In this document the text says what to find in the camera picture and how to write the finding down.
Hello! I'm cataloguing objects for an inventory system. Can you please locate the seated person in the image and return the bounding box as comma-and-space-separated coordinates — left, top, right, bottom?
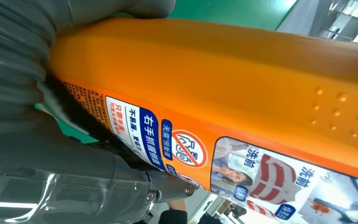
158, 199, 189, 224

